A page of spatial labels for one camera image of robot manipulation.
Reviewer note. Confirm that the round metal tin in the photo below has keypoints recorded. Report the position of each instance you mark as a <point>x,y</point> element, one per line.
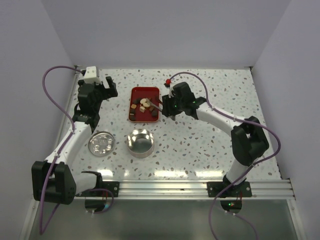
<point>140,143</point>

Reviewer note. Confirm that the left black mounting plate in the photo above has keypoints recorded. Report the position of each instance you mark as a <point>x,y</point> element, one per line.
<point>110,188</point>

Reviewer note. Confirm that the red rectangular tray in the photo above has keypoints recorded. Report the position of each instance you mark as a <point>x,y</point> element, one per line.
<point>144,92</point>

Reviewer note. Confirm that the black mounting plate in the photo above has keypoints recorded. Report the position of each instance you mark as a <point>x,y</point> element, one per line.
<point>215,188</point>
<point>110,188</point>

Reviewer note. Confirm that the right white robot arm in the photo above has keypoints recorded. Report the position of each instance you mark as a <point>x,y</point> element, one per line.
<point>248,139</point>

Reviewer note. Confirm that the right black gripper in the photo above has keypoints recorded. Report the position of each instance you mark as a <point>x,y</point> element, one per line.
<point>167,110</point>

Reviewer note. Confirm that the metal tongs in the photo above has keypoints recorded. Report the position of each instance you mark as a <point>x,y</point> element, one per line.
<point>153,105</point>

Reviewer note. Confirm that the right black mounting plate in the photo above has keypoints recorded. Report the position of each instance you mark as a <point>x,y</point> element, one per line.
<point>215,188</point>

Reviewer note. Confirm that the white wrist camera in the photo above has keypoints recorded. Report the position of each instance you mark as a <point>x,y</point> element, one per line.
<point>91,75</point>
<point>171,92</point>

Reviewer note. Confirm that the round metal tin lid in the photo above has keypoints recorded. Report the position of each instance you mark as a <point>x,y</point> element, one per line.
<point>101,144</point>

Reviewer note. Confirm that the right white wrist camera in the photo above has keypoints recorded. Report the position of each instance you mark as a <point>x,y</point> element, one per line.
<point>171,92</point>

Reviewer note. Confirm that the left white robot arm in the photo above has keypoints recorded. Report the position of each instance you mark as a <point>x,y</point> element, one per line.
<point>52,178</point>

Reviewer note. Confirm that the dark oval chocolate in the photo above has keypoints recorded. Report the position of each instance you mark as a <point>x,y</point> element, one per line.
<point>132,117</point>

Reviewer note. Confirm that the aluminium front rail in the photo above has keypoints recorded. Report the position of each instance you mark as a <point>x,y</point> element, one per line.
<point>197,190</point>

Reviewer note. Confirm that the dark brown square chocolate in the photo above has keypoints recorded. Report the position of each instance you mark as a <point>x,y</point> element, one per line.
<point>135,101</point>

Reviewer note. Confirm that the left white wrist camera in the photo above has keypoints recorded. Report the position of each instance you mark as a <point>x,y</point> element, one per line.
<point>91,75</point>

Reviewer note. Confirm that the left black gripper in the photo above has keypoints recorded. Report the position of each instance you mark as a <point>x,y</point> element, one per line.
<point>109,92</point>

